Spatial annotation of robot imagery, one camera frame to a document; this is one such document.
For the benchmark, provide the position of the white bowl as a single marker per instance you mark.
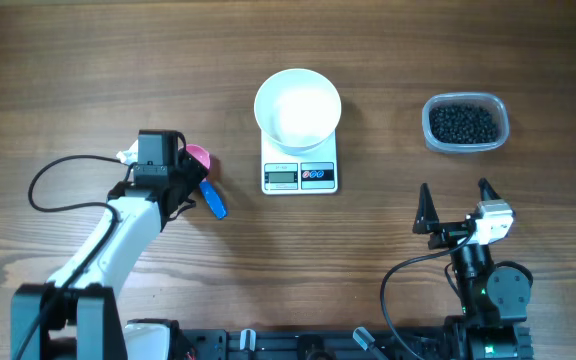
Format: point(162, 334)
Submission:
point(297, 109)

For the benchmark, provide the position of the black beans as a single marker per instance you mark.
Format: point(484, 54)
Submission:
point(462, 124)

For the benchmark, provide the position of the pink scoop blue handle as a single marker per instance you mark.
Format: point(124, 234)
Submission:
point(209, 193)

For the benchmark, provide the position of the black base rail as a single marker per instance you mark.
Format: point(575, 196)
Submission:
point(439, 342)

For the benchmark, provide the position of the white digital kitchen scale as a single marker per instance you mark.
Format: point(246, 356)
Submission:
point(310, 172)

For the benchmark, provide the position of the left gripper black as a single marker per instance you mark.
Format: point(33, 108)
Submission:
point(192, 171)

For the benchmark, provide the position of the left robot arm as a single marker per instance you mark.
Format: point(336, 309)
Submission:
point(74, 315)

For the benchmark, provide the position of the clear plastic container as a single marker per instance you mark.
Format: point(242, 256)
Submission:
point(486, 100)

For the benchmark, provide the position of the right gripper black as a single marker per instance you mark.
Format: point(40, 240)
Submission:
point(427, 222)

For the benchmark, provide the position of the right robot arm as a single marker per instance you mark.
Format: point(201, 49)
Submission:
point(494, 296)

